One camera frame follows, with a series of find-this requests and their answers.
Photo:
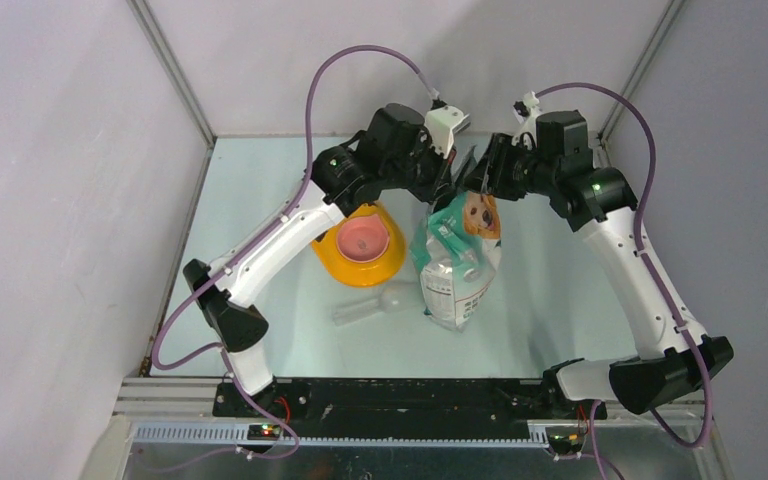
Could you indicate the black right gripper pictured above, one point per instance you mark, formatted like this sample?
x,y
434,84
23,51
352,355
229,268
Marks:
x,y
491,177

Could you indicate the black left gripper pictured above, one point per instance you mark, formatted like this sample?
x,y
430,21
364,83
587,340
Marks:
x,y
441,182

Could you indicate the green white pet food bag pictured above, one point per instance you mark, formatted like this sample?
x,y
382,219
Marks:
x,y
456,251

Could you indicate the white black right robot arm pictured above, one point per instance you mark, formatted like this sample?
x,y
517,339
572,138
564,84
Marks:
x,y
675,355

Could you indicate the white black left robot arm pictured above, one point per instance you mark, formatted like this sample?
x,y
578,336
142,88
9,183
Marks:
x,y
399,150

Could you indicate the clear plastic food scoop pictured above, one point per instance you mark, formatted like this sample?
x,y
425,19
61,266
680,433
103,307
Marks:
x,y
394,296

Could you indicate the pink cat ear bowl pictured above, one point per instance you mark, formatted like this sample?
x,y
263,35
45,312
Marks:
x,y
362,239

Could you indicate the yellow double bowl feeder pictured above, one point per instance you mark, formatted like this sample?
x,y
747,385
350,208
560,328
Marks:
x,y
362,275

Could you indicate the right controller board with LEDs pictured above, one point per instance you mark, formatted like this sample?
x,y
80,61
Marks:
x,y
565,444

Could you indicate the controller board with leds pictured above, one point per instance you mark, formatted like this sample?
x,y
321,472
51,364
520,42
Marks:
x,y
264,432
565,444

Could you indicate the left controller board with LEDs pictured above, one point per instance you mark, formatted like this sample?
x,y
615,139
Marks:
x,y
264,432

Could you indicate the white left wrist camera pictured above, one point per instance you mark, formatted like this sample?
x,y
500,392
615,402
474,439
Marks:
x,y
443,124

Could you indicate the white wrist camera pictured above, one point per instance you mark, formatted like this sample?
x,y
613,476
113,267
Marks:
x,y
443,124
527,110

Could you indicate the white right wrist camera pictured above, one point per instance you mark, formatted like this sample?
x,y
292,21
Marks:
x,y
527,110

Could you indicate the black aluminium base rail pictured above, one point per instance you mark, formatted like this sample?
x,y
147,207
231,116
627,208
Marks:
x,y
513,413

